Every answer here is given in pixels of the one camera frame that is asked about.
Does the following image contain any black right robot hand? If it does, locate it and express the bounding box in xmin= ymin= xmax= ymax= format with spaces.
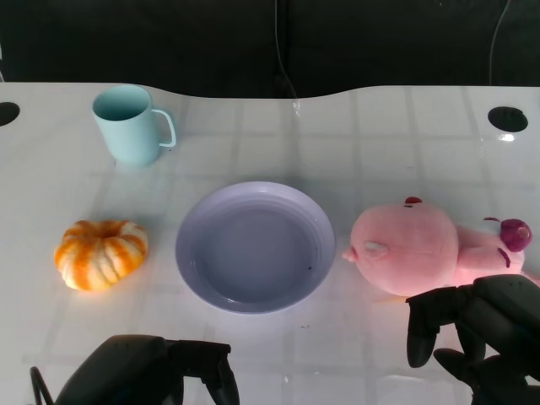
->
xmin=405 ymin=273 xmax=540 ymax=405

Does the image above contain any orange white striped pumpkin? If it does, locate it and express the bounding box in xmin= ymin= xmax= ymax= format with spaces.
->
xmin=53 ymin=219 xmax=149 ymax=292

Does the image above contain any lavender round plate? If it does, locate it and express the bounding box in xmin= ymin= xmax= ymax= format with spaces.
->
xmin=175 ymin=181 xmax=338 ymax=315

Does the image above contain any black cable at left hand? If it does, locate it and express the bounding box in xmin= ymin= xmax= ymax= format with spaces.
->
xmin=30 ymin=365 xmax=56 ymax=405

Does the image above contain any thin grey hanging cable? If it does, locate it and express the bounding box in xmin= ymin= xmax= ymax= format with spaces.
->
xmin=489 ymin=0 xmax=513 ymax=87
xmin=273 ymin=0 xmax=300 ymax=100

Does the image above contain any light blue plastic mug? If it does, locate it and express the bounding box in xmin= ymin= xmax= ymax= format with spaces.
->
xmin=91 ymin=84 xmax=177 ymax=167

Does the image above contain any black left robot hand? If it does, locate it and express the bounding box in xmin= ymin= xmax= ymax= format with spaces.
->
xmin=55 ymin=334 xmax=240 ymax=405

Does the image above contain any pink plush pig doll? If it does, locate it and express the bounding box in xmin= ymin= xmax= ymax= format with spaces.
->
xmin=341 ymin=196 xmax=540 ymax=305

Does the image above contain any black round table grommet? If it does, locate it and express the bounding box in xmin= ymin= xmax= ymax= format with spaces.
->
xmin=0 ymin=101 xmax=21 ymax=127
xmin=487 ymin=105 xmax=529 ymax=132

